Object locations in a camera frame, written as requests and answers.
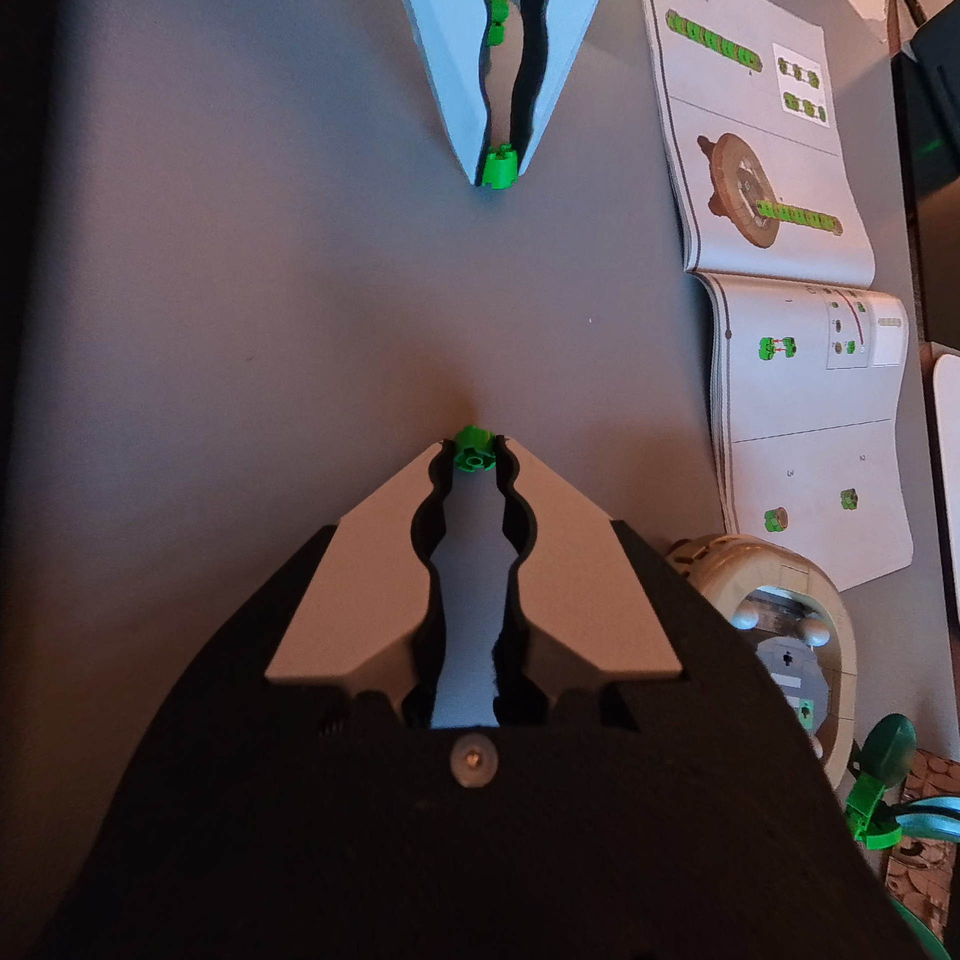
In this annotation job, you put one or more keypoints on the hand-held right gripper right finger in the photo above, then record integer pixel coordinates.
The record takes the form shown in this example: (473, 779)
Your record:
(592, 600)

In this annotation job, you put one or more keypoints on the green toy plant piece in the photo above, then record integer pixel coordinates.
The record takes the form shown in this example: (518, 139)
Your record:
(889, 750)

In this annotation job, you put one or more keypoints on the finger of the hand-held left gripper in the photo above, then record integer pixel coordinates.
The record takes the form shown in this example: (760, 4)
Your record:
(450, 60)
(559, 45)

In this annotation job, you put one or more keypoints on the open instruction booklet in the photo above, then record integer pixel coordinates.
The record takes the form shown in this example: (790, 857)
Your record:
(810, 420)

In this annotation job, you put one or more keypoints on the grey desk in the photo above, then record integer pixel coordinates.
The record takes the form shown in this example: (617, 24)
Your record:
(225, 300)

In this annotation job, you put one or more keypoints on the tan round brick model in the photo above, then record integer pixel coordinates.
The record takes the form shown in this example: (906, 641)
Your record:
(720, 577)

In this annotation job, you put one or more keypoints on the green cylinder toy brick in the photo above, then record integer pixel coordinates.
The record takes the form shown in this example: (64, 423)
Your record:
(472, 450)

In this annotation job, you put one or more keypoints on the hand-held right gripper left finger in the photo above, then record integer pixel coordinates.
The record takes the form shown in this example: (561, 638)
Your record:
(352, 600)

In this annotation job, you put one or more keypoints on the black electronic device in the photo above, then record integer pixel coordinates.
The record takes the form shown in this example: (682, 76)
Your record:
(934, 187)

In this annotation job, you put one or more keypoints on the light blue toy piece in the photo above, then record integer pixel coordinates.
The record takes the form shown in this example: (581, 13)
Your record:
(934, 821)

